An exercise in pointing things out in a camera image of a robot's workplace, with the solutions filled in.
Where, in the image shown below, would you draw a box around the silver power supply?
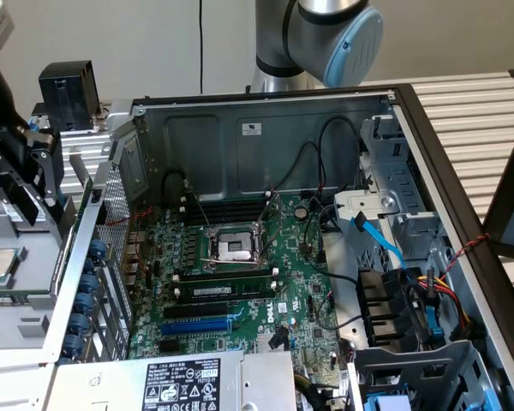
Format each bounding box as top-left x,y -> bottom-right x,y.
53,349 -> 299,411

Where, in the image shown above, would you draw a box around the metal socket cover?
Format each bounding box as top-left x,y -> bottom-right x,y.
253,191 -> 284,263

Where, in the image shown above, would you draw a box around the CPU socket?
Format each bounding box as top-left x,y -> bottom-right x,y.
201,223 -> 272,274

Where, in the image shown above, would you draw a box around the blue plastic piece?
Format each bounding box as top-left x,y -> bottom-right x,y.
365,393 -> 408,411

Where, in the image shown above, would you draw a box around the silver drive bracket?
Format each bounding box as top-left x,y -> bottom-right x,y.
332,190 -> 400,241

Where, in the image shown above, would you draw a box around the thin red wire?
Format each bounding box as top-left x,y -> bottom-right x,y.
104,207 -> 156,227

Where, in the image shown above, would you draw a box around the black plastic box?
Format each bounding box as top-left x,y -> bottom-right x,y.
38,59 -> 102,133

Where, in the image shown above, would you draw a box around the short black looped wire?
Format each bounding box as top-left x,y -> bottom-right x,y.
160,168 -> 190,203

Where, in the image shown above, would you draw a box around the blue expansion slot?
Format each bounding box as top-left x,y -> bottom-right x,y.
159,316 -> 236,338

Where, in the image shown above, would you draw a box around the grey metal disk bay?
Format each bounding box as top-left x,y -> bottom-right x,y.
359,114 -> 453,269

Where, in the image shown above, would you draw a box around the thin black hanging cable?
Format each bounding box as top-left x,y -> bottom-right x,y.
198,0 -> 206,94

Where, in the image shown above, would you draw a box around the black RAM slot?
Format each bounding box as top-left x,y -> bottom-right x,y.
183,199 -> 270,209
185,210 -> 266,220
186,216 -> 265,227
184,205 -> 268,215

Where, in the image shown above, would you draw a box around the red black twisted wire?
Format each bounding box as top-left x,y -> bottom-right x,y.
444,232 -> 493,275

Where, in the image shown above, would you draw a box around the yellow red power wires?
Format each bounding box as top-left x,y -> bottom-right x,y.
404,273 -> 476,342

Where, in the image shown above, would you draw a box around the dark framed panel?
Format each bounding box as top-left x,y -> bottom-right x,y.
481,123 -> 514,259

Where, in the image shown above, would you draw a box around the green motherboard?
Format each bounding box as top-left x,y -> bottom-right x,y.
127,194 -> 353,387

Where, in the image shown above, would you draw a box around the open grey PC case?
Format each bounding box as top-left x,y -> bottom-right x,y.
42,83 -> 514,411

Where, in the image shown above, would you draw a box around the blue flat disk wire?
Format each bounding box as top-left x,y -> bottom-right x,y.
350,210 -> 409,271

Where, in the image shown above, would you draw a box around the black RAM stick with label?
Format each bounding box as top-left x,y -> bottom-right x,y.
176,282 -> 278,304

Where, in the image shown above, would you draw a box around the green RAM stick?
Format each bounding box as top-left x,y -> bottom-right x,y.
0,289 -> 57,303

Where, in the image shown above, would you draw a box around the grey parts rack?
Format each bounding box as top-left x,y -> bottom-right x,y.
0,194 -> 81,354

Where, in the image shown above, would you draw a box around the blue disk caddy handle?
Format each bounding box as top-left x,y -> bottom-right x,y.
423,299 -> 445,340

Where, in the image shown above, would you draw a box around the black wire over motherboard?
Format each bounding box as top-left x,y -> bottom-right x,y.
325,271 -> 362,286

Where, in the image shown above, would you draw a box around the long black expansion slot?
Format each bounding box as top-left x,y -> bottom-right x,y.
162,301 -> 231,321

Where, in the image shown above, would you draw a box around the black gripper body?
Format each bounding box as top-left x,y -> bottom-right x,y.
0,50 -> 30,190

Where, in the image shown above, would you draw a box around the blue-grey metal disk bay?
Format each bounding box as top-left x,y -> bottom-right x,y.
351,340 -> 513,411

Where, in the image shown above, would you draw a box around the black power supply label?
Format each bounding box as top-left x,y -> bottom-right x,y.
143,358 -> 223,411

